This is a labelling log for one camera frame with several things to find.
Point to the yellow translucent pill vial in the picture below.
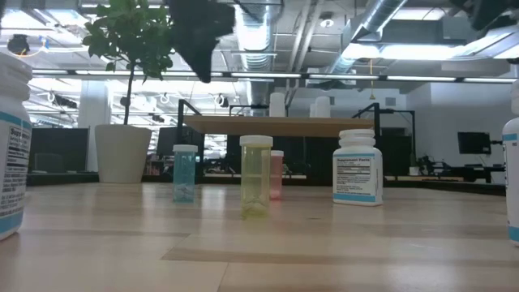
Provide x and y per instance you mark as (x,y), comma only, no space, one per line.
(255,174)

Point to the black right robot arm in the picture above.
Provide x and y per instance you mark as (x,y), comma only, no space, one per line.
(494,10)

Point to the blue translucent pill vial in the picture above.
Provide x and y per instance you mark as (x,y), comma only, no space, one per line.
(184,174)

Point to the pink translucent pill vial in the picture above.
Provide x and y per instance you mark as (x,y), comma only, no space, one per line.
(278,174)

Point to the wooden shelf black metal frame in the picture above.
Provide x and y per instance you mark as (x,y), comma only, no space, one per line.
(275,126)

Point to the black office screen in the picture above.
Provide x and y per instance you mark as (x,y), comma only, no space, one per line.
(57,142)

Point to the black background metal frame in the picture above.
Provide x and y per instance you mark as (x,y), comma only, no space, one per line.
(397,110)
(259,106)

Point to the linear ceiling light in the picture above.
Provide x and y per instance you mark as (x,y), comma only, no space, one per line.
(344,77)
(421,78)
(486,80)
(265,75)
(182,74)

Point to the plain white bottle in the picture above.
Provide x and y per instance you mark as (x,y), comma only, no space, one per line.
(323,107)
(277,106)

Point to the green leafy plant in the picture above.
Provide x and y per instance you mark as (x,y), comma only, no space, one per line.
(129,36)

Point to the black aluminium frame rail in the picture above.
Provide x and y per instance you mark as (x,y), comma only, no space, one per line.
(446,187)

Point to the beige plant pot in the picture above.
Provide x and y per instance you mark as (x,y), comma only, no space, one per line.
(121,154)

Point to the black wall monitor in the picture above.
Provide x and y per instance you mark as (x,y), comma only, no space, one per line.
(474,142)

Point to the black ceiling device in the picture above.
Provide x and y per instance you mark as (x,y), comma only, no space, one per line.
(18,44)

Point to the round white ceiling sensor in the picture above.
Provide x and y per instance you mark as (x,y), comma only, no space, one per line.
(326,23)

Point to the black background desk equipment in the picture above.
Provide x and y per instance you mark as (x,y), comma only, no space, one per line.
(470,172)

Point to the white supplement bottle blue label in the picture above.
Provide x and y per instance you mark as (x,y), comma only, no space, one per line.
(357,170)
(14,162)
(512,182)

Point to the small background potted plant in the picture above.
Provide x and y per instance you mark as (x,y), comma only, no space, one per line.
(413,168)

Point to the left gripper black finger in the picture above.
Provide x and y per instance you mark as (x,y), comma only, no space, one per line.
(202,61)

